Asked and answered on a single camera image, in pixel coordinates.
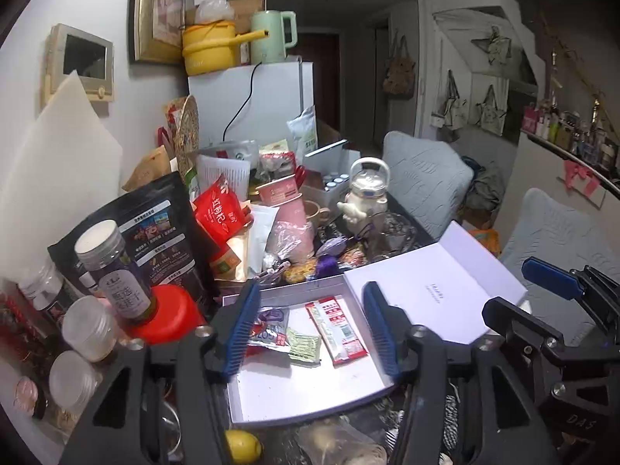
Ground purple white snack bag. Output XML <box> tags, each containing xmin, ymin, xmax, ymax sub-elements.
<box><xmin>248</xmin><ymin>307</ymin><xmax>291</xmax><ymax>354</ymax></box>

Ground red white snack packet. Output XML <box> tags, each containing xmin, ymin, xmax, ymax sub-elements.
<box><xmin>305</xmin><ymin>296</ymin><xmax>368</xmax><ymax>366</ymax></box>

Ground green tea sachet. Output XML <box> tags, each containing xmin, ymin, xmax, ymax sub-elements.
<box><xmin>287</xmin><ymin>329</ymin><xmax>322</xmax><ymax>365</ymax></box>

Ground clear bag with nuts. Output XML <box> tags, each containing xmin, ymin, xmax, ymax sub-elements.
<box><xmin>295</xmin><ymin>418</ymin><xmax>388</xmax><ymax>465</ymax></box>

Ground black white gingham cloth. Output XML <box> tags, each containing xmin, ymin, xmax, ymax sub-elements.
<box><xmin>438</xmin><ymin>394</ymin><xmax>459</xmax><ymax>465</ymax></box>

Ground red plastic canister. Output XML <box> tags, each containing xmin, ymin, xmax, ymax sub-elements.
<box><xmin>122</xmin><ymin>284</ymin><xmax>206</xmax><ymax>345</ymax></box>

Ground lavender open gift box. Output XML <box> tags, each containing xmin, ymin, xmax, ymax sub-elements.
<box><xmin>227</xmin><ymin>222</ymin><xmax>525</xmax><ymax>426</ymax></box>

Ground pink cup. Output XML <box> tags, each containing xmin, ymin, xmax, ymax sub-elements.
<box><xmin>257</xmin><ymin>175</ymin><xmax>313</xmax><ymax>262</ymax></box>

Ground yellow-green pear fruit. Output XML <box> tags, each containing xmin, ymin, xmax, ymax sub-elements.
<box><xmin>225</xmin><ymin>429</ymin><xmax>263</xmax><ymax>465</ymax></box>

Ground white ceramic teapot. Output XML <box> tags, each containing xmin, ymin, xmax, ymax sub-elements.
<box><xmin>336</xmin><ymin>157</ymin><xmax>391</xmax><ymax>234</ymax></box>

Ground red snack pouch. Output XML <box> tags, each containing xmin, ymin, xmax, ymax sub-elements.
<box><xmin>193</xmin><ymin>174</ymin><xmax>253</xmax><ymax>246</ymax></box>

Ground light blue quilted cushion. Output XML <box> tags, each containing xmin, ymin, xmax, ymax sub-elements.
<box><xmin>382</xmin><ymin>131</ymin><xmax>474</xmax><ymax>239</ymax></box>

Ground black coffee bag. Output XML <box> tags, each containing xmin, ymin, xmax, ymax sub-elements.
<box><xmin>47</xmin><ymin>172</ymin><xmax>220</xmax><ymax>316</ymax></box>

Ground brown-filled clear jar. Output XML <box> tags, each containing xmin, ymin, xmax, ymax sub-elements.
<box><xmin>61</xmin><ymin>296</ymin><xmax>119</xmax><ymax>363</ymax></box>

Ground dark labelled jar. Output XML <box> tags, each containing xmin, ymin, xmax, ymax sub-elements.
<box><xmin>75</xmin><ymin>219</ymin><xmax>157</xmax><ymax>323</ymax></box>

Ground white mini fridge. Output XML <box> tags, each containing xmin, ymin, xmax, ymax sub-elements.
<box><xmin>188</xmin><ymin>57</ymin><xmax>314</xmax><ymax>148</ymax></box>

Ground white board sheet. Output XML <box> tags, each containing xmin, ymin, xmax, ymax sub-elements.
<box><xmin>1</xmin><ymin>72</ymin><xmax>123</xmax><ymax>281</ymax></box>

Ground mint green kettle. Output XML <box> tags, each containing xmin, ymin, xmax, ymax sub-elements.
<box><xmin>250</xmin><ymin>10</ymin><xmax>297</xmax><ymax>64</ymax></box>

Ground yellow enamel pot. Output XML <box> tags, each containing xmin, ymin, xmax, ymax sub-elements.
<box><xmin>182</xmin><ymin>20</ymin><xmax>269</xmax><ymax>77</ymax></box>

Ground framed picture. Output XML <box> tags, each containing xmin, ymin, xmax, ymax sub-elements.
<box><xmin>128</xmin><ymin>0</ymin><xmax>186</xmax><ymax>64</ymax></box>

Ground beige wall intercom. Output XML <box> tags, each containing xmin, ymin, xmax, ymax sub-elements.
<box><xmin>41</xmin><ymin>23</ymin><xmax>115</xmax><ymax>105</ymax></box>

